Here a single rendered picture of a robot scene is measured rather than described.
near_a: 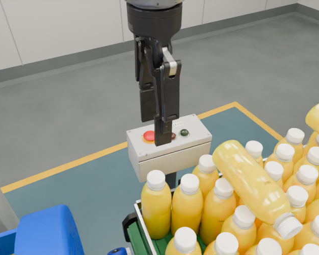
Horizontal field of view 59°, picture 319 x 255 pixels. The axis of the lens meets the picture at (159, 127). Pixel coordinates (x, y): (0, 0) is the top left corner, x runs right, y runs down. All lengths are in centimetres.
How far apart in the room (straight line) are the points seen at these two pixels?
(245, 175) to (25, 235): 38
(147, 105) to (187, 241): 25
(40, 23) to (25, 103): 83
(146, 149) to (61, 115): 207
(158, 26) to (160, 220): 45
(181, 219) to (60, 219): 32
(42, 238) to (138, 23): 31
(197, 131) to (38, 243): 46
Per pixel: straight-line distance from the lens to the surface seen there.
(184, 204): 63
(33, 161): 235
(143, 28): 39
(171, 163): 73
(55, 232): 43
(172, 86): 40
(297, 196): 65
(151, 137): 70
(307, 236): 65
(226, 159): 59
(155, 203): 64
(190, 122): 76
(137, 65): 50
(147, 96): 51
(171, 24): 39
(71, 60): 341
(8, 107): 301
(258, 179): 56
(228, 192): 61
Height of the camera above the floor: 158
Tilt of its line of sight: 41 degrees down
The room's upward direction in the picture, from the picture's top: straight up
